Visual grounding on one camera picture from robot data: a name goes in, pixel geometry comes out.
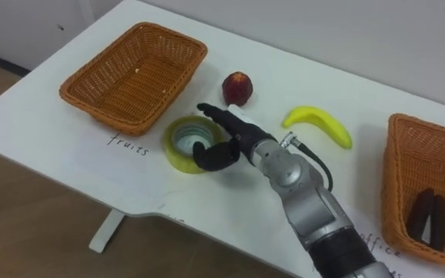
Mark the empty orange wicker basket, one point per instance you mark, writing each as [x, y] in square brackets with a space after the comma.
[133, 79]

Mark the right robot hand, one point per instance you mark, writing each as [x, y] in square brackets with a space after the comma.
[242, 133]

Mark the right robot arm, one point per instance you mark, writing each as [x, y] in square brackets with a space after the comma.
[303, 193]

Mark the red peach soft toy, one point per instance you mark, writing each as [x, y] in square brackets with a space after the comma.
[237, 89]

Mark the black stapler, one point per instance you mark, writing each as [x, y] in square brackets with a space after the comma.
[427, 218]

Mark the white desk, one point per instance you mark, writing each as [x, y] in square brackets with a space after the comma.
[91, 146]

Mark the yellow banana soft toy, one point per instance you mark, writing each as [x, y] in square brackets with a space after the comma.
[323, 121]

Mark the yellow tape roll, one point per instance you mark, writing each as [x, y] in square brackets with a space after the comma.
[184, 141]

